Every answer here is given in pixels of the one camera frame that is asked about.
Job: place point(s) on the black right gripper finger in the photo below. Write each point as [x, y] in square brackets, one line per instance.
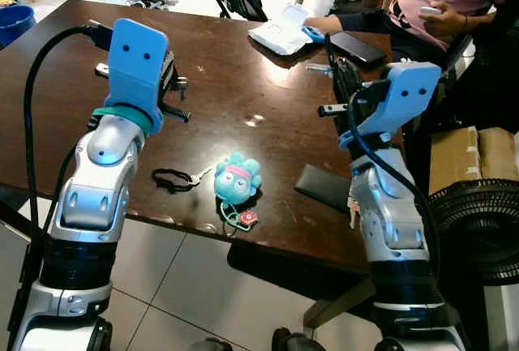
[347, 71]

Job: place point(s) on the white handheld controller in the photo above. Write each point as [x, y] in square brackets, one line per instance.
[429, 11]

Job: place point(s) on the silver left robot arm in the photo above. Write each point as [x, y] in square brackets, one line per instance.
[93, 197]

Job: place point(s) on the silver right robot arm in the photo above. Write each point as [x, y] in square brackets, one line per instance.
[389, 221]

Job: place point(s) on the pink-shirted person's left hand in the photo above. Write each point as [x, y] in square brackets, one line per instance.
[448, 25]

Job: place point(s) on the black phone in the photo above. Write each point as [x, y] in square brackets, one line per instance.
[361, 47]

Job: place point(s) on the dark brown wooden table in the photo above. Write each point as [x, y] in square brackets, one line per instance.
[243, 100]

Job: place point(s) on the black grey office chair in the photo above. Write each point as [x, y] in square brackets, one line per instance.
[458, 55]

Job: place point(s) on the large brown cardboard box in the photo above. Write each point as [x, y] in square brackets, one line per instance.
[462, 156]

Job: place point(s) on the blue plastic bucket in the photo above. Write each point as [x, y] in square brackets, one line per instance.
[15, 25]

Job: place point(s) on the black round floor fan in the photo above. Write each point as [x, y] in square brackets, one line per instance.
[474, 229]

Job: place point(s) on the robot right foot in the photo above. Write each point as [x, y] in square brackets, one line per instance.
[293, 341]

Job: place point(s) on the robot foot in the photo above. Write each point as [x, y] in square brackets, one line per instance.
[293, 341]
[211, 344]

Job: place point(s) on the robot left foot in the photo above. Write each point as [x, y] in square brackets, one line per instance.
[211, 344]

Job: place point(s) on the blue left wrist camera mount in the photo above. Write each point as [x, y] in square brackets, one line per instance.
[134, 59]

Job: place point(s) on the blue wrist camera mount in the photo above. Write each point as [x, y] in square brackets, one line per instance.
[134, 59]
[405, 96]

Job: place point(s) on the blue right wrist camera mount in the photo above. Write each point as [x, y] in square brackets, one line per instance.
[405, 96]

